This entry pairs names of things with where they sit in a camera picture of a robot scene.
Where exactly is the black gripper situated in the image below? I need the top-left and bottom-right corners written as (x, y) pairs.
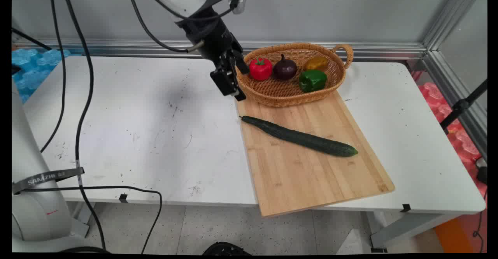
top-left (177, 8), bottom-right (250, 102)

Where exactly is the long dark green cucumber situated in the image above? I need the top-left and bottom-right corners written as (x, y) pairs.
top-left (239, 115), bottom-right (359, 158)

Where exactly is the red bell pepper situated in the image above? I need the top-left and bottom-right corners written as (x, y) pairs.
top-left (249, 57), bottom-right (273, 81)

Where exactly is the purple onion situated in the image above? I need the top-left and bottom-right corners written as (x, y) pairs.
top-left (273, 54), bottom-right (298, 81)

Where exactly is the woven wicker basket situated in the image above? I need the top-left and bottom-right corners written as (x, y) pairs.
top-left (235, 42), bottom-right (354, 108)

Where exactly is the green bell pepper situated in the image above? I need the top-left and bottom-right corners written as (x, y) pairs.
top-left (298, 70), bottom-right (328, 93)

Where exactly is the yellow bell pepper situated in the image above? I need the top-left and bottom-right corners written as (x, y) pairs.
top-left (304, 56), bottom-right (330, 72)

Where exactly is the bamboo cutting board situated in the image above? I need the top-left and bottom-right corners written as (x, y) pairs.
top-left (235, 90), bottom-right (396, 217)

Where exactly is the black round object on floor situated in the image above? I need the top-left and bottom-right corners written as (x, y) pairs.
top-left (202, 241), bottom-right (253, 256)

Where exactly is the blue foam padding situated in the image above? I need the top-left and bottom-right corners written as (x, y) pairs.
top-left (12, 48), bottom-right (84, 104)

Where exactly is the grey straight table leg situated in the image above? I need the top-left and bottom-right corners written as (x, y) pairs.
top-left (68, 201), bottom-right (96, 238)

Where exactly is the black tripod stand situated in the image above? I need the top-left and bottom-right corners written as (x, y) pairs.
top-left (440, 79), bottom-right (487, 135)

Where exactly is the grey angled table leg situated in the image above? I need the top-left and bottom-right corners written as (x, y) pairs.
top-left (366, 211), bottom-right (463, 253)

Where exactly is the red foam padding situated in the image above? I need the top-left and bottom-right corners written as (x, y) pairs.
top-left (412, 70), bottom-right (487, 197)

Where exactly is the black device on floor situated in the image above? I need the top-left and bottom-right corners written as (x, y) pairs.
top-left (475, 157), bottom-right (487, 186)

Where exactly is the orange floor mat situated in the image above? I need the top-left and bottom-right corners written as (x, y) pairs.
top-left (433, 216), bottom-right (468, 253)

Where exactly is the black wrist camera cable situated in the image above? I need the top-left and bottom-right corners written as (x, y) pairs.
top-left (139, 0), bottom-right (238, 21)

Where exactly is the horizontal aluminium frame rail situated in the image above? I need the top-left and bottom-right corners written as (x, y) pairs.
top-left (13, 38), bottom-right (428, 61)

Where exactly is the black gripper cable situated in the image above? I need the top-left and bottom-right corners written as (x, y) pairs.
top-left (124, 0), bottom-right (205, 53)

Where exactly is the thick black hanging cable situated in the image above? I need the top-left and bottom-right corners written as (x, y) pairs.
top-left (61, 0), bottom-right (107, 251)

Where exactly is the black cable along table edge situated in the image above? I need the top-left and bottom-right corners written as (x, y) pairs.
top-left (13, 185), bottom-right (163, 254)

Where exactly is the thin black hanging cable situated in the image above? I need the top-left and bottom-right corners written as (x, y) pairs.
top-left (40, 0), bottom-right (67, 153)

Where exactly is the black cable by wall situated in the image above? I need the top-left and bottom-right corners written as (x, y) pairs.
top-left (12, 27), bottom-right (52, 51)

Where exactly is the grey SAMZHE velcro strap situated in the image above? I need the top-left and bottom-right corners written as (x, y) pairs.
top-left (12, 167), bottom-right (85, 194)

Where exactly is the aluminium side rail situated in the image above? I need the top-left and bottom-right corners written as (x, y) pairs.
top-left (422, 50), bottom-right (487, 161)

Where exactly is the aluminium corner post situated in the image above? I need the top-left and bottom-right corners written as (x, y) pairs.
top-left (422, 0), bottom-right (487, 52)

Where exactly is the thin black floor cable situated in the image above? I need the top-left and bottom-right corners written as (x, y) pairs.
top-left (472, 189), bottom-right (487, 253)

